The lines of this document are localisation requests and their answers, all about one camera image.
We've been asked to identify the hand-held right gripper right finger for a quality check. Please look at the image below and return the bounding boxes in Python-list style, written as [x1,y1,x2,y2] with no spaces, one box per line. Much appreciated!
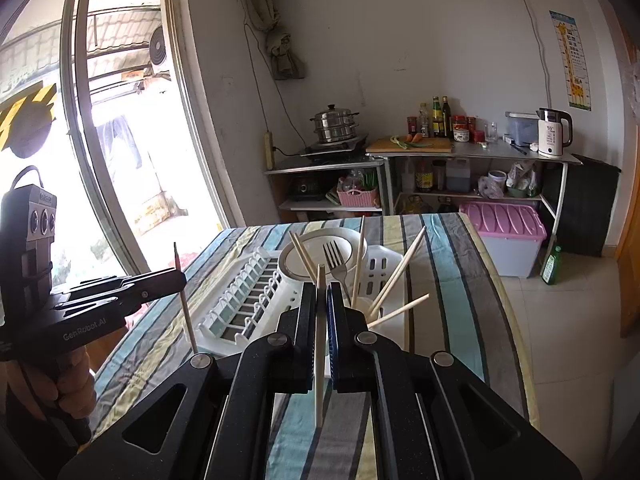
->
[326,281,584,480]

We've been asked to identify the stainless steamer pot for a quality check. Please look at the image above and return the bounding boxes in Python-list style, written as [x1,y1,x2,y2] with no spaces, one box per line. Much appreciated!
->
[310,104,360,145]

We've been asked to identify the striped tablecloth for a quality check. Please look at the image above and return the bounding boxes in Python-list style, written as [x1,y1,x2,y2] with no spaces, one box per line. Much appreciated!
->
[92,212,541,480]

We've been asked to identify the large dark liquid jug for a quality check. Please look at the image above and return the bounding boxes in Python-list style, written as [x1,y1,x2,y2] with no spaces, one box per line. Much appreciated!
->
[444,157,472,193]

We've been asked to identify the outdoor air conditioner fan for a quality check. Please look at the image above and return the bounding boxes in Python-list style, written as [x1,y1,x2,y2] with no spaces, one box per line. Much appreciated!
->
[148,24,173,68]

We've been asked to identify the black panel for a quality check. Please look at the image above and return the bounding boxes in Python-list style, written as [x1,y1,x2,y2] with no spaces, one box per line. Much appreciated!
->
[540,154,623,258]

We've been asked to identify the pink lidded storage box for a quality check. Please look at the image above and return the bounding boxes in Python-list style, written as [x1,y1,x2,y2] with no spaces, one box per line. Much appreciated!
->
[459,201,548,279]

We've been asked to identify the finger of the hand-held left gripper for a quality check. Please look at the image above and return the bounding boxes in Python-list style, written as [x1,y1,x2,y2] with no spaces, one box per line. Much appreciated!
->
[51,282,187,322]
[69,268,187,294]

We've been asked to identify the small white bowl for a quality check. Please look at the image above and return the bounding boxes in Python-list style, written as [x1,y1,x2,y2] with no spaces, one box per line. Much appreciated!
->
[287,234,363,278]

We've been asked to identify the metal shelf table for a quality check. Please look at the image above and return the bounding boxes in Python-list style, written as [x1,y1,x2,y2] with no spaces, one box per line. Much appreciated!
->
[365,137,583,241]

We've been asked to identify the wooden door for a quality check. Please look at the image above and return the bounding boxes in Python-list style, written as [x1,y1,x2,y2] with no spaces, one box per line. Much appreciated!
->
[617,25,640,341]

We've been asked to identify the light wooden chopstick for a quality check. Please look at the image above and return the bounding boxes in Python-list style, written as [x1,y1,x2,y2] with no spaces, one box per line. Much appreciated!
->
[173,241,199,356]
[376,230,429,317]
[370,226,428,312]
[350,216,366,308]
[292,231,318,288]
[288,231,315,288]
[368,294,431,328]
[314,263,327,428]

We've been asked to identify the metal fork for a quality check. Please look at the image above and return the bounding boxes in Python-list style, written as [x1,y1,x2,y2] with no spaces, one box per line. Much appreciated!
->
[322,240,349,286]

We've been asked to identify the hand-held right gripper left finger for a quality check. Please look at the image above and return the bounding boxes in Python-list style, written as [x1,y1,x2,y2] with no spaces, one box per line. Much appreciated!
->
[56,282,318,480]

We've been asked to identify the olive hanging cloth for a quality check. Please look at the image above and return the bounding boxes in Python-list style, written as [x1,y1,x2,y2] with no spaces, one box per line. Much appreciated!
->
[240,0,307,81]

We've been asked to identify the black induction cooker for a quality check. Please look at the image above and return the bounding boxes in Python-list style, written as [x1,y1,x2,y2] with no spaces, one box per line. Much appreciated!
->
[299,134,370,162]

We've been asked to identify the translucent water container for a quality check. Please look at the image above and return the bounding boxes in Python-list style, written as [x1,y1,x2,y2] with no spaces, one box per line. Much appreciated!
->
[505,111,542,147]

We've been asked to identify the white cup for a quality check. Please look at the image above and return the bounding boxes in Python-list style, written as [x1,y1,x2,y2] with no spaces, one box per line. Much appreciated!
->
[347,294,407,351]

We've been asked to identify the white electric kettle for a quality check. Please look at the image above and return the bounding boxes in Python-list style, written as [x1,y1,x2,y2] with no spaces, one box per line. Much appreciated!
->
[536,107,573,160]

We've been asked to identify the green bottle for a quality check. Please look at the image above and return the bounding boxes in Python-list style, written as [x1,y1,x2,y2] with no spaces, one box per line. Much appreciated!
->
[539,245,563,287]

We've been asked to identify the person's left hand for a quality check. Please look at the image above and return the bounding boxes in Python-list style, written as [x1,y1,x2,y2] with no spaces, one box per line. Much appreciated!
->
[9,346,98,420]

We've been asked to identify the hanging laundry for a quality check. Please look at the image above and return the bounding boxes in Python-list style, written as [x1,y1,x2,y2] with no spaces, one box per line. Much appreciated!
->
[97,115,143,171]

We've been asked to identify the white plastic dish rack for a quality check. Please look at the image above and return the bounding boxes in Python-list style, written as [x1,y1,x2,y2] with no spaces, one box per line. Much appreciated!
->
[190,245,408,361]

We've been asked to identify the metal stove stand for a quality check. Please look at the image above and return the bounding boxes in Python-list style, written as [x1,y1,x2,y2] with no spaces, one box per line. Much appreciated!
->
[263,155,391,221]

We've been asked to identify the yellow black striped sticker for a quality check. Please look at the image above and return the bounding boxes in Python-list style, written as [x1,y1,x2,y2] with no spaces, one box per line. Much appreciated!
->
[0,82,58,158]

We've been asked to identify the large white bowl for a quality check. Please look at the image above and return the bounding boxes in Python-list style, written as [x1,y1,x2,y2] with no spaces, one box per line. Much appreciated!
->
[278,227,368,283]

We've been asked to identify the sliding window frame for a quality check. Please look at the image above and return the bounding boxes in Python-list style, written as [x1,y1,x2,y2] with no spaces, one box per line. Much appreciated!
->
[0,0,236,281]

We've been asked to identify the pink plastic basket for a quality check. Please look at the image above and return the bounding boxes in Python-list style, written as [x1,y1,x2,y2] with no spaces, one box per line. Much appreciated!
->
[336,187,382,209]

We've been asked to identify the wooden cutting board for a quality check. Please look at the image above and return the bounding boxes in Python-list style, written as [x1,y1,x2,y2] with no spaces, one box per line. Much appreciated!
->
[366,136,455,155]

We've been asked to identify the giraffe wall poster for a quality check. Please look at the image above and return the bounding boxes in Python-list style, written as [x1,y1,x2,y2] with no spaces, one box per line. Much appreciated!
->
[548,10,592,112]

